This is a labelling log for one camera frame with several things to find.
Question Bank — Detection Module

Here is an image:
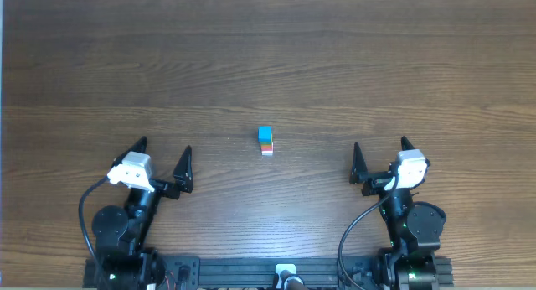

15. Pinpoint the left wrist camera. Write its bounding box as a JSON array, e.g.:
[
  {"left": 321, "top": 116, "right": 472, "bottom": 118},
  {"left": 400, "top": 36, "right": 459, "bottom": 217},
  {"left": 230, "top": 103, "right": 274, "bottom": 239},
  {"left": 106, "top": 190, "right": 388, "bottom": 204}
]
[{"left": 106, "top": 151, "right": 153, "bottom": 194}]

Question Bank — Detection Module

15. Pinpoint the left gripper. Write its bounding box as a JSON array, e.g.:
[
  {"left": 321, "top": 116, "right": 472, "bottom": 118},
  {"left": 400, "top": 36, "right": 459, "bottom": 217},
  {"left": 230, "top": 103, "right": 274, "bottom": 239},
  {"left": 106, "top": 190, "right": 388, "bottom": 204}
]
[{"left": 111, "top": 136, "right": 195, "bottom": 201}]

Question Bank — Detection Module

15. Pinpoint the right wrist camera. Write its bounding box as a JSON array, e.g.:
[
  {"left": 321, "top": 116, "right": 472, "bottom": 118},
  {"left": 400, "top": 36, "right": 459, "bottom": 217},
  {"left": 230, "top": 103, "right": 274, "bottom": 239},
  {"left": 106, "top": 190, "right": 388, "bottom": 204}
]
[{"left": 384, "top": 148, "right": 430, "bottom": 191}]

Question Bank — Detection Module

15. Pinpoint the mounting rail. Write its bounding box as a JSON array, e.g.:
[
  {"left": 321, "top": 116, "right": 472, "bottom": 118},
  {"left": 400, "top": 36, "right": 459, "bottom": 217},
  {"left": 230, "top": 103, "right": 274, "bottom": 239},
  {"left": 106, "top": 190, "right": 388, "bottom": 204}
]
[{"left": 83, "top": 256, "right": 455, "bottom": 289}]

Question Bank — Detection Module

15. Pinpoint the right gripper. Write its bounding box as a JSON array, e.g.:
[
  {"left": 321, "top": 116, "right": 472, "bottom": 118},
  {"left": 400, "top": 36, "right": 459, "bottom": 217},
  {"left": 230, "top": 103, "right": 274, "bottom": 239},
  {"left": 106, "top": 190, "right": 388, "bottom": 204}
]
[{"left": 349, "top": 135, "right": 417, "bottom": 198}]

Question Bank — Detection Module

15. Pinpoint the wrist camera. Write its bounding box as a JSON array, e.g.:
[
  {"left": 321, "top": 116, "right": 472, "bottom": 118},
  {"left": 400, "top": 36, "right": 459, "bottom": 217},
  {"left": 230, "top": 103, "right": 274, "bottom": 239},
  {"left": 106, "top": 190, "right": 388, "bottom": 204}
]
[
  {"left": 384, "top": 148, "right": 430, "bottom": 191},
  {"left": 106, "top": 151, "right": 153, "bottom": 194}
]

